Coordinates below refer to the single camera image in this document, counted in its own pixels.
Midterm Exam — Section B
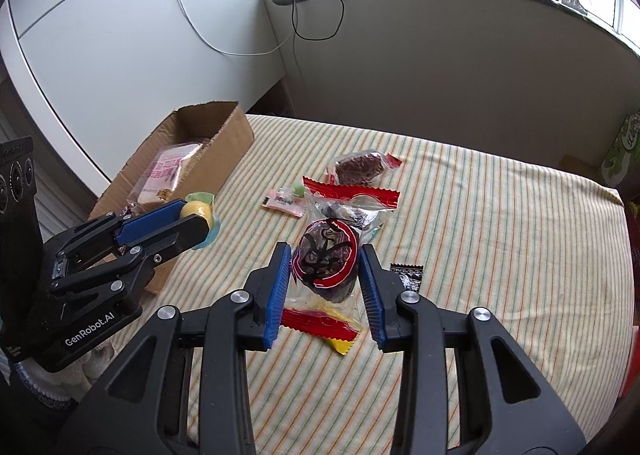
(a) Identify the green gift bag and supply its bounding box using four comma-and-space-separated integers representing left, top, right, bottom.
600, 112, 640, 196

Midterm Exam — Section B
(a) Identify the pink candy wrapper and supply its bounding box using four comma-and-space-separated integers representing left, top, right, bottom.
260, 188, 307, 217

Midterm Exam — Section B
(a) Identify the white slatted panel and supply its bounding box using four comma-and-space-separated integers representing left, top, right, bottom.
30, 170, 108, 236

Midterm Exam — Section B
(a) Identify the red-edged dark cake packet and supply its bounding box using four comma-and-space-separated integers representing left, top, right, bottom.
282, 176, 402, 342

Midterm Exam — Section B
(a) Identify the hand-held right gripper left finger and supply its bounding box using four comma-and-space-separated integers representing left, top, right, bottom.
65, 241, 293, 455

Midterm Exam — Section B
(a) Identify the pale knitted cloth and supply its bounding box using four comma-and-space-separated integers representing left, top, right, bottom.
12, 340, 108, 408

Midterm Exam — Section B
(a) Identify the sliced bread packet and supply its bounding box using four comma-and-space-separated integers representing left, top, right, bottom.
135, 140, 213, 206

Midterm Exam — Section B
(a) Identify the black cable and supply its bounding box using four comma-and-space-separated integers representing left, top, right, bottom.
292, 0, 346, 41

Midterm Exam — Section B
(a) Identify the white cabinet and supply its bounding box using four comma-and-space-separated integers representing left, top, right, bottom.
0, 0, 289, 186

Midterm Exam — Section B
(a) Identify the brown cardboard box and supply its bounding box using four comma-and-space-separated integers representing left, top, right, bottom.
89, 101, 256, 296

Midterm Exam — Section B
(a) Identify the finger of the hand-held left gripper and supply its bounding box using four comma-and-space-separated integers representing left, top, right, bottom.
44, 198, 187, 267
50, 214, 211, 297

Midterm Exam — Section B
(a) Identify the yellow candy wrapper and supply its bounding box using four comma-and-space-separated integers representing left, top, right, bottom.
325, 332, 357, 357

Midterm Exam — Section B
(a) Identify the brown cake clear packet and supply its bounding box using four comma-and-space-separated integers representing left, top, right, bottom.
326, 149, 403, 187

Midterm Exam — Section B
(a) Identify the black small sachet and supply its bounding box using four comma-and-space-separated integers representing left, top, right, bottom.
390, 262, 425, 294

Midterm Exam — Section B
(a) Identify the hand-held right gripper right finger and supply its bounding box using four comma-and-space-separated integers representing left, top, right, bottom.
359, 243, 588, 455

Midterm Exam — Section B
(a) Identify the striped table cloth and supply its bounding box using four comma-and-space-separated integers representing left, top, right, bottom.
145, 114, 628, 455

